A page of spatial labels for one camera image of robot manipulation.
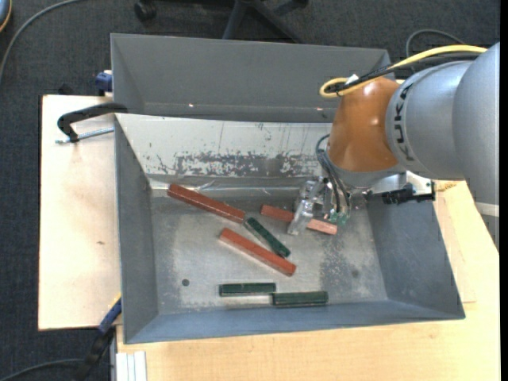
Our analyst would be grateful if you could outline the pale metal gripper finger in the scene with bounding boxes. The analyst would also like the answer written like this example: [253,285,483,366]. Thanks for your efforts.
[287,211,306,236]
[298,214,316,236]

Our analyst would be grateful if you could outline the dark green flat block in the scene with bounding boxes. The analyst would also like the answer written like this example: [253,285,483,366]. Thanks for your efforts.
[271,291,329,308]
[243,217,292,259]
[218,282,277,298]

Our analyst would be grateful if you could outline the black cylinder on white bracket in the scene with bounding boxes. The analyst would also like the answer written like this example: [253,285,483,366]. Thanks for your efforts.
[367,172,437,208]

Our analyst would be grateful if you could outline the pale wood flat board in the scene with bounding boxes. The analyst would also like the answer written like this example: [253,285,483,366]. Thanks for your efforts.
[38,94,122,331]

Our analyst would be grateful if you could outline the grey metal bin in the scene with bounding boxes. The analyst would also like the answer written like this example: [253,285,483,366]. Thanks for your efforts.
[110,33,466,344]

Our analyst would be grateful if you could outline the red-brown block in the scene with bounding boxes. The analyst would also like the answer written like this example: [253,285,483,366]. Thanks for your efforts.
[166,183,247,225]
[217,227,298,278]
[260,204,339,237]

